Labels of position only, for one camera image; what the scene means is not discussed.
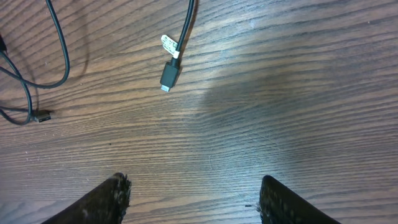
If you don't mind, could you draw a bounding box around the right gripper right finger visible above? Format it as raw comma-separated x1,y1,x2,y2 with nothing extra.
257,175,339,224

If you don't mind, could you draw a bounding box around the black labelled USB cable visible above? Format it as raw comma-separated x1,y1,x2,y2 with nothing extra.
159,0,196,93

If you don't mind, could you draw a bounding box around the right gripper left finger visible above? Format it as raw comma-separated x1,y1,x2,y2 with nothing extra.
43,172,132,224

